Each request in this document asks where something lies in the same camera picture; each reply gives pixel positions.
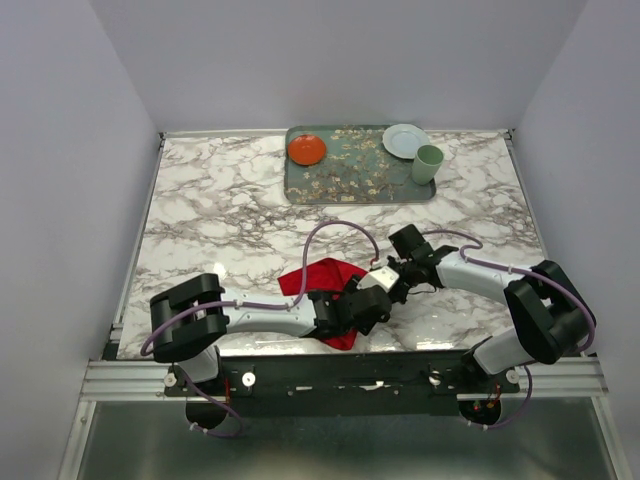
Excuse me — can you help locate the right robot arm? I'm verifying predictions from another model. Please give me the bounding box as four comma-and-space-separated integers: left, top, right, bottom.
389, 224, 596, 392

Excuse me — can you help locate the light blue plate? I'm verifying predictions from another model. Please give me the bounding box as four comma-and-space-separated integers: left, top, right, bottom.
382, 124, 430, 160

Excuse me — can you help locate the orange saucer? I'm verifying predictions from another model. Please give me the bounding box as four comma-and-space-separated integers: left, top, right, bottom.
287, 134, 326, 166

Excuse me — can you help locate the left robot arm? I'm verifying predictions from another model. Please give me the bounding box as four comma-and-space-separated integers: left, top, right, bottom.
141, 267, 399, 395

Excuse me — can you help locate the green cup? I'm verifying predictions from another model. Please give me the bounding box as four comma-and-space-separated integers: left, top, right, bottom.
411, 145, 444, 185

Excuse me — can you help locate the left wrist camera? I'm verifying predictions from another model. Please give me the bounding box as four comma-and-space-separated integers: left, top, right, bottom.
356, 266, 400, 293

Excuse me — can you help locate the aluminium frame rail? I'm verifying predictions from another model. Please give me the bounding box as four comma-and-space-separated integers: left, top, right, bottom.
80, 352, 609, 402

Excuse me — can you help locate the floral teal serving tray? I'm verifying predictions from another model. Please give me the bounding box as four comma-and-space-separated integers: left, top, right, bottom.
284, 125, 437, 205

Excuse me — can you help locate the red cloth napkin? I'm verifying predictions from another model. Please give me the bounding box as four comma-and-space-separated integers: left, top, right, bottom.
278, 258, 366, 351

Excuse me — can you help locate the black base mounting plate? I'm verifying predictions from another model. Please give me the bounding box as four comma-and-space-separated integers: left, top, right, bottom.
164, 352, 521, 419

